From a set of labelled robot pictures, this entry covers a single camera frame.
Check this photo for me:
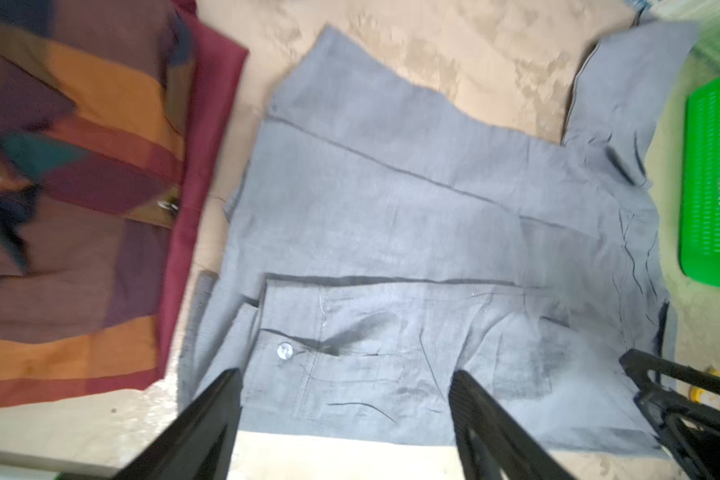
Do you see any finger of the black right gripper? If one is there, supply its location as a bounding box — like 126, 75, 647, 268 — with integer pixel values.
619, 349, 720, 479

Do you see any green plastic basket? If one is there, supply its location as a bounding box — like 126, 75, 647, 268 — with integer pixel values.
679, 77, 720, 288

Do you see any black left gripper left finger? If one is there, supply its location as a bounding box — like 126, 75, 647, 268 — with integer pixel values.
115, 369, 243, 480

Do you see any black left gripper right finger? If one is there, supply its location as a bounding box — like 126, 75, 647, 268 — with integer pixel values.
448, 370, 572, 479

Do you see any grey long sleeve shirt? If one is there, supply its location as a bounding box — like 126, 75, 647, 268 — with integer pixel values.
177, 20, 698, 455

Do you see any maroon folded shirt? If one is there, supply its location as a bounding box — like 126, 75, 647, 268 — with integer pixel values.
0, 0, 250, 410

